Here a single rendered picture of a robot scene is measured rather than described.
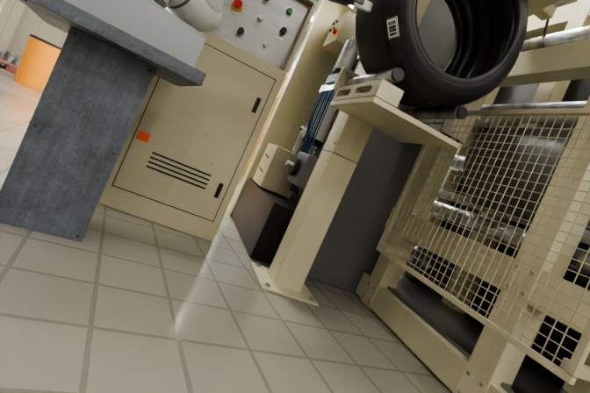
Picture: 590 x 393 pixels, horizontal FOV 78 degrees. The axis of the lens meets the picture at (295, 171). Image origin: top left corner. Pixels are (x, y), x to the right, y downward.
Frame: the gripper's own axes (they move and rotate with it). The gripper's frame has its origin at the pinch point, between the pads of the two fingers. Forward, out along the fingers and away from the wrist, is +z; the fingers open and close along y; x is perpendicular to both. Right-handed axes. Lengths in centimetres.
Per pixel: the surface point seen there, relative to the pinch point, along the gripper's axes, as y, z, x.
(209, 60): 58, -41, 25
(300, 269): 25, 18, 101
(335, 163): 26, 19, 53
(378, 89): -11.2, 9.3, 26.6
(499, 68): -12, 50, 6
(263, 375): -36, -10, 108
